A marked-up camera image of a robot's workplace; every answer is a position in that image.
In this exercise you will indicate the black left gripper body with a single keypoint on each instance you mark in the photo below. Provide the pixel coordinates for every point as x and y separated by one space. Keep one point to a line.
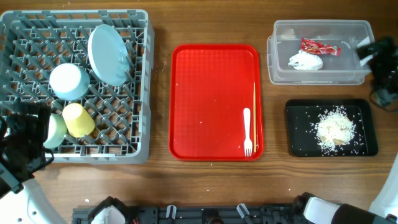
30 133

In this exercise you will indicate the yellow cup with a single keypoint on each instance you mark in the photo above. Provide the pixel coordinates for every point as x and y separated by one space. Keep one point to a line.
78 120

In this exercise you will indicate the white tissue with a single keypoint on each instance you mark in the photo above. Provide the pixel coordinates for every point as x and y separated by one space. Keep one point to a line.
305 61

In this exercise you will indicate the wooden chopstick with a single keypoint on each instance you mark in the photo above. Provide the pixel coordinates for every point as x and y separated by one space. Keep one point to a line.
254 120

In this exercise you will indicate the white label in bin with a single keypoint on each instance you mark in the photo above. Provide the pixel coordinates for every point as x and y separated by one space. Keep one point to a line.
363 54

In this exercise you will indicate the pile of rice waste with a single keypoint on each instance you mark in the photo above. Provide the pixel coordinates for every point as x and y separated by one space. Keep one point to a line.
337 130

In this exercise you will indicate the white plastic fork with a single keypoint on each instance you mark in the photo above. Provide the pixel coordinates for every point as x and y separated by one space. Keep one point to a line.
248 145

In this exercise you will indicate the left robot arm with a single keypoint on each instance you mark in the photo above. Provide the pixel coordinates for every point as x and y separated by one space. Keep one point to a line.
25 202

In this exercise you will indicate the red plastic tray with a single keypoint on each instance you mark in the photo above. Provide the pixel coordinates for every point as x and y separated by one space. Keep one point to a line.
210 85

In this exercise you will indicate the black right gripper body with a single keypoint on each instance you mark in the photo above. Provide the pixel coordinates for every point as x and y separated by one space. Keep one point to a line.
384 67

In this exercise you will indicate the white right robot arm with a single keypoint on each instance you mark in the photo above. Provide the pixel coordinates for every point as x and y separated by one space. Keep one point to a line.
383 209

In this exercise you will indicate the red snack wrapper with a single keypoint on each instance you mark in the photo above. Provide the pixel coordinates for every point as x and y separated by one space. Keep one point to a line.
318 48

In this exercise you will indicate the grey dishwasher rack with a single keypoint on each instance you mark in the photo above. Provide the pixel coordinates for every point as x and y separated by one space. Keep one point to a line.
33 43

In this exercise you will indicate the black waste tray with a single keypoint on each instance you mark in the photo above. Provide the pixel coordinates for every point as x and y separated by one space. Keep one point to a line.
299 113

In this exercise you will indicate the light blue plate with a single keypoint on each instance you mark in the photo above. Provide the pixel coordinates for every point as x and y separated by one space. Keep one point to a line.
107 55

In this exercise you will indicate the clear plastic waste bin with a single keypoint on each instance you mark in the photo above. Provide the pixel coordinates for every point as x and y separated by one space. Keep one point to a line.
342 70

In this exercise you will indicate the light blue bowl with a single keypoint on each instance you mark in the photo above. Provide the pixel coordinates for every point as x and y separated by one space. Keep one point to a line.
69 82

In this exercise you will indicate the green saucer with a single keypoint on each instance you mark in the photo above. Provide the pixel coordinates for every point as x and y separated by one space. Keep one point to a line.
57 130

